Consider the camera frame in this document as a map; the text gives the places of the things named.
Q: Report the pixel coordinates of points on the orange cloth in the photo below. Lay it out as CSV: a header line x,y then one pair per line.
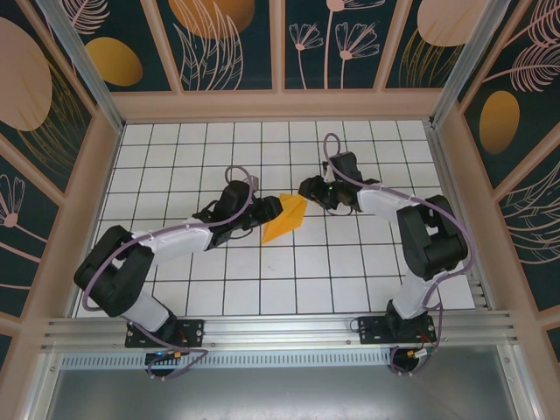
x,y
286,225

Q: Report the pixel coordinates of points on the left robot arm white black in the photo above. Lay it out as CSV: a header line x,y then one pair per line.
x,y
175,241

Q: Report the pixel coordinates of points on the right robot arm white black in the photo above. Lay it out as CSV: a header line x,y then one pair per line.
x,y
411,297

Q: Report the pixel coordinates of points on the white grid mat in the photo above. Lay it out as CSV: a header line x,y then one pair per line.
x,y
175,144

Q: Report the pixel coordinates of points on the grey metal panel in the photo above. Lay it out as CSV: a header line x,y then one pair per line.
x,y
280,394

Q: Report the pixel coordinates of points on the aluminium side rail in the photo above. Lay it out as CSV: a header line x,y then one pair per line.
x,y
446,175

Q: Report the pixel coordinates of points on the long aluminium mounting rail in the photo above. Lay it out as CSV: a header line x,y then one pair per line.
x,y
280,330

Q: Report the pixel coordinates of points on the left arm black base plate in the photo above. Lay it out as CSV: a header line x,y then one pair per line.
x,y
192,328

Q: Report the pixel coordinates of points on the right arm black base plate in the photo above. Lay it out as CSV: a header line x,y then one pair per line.
x,y
372,330

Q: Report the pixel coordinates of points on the aluminium frame post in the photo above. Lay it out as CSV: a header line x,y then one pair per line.
x,y
87,70
468,65

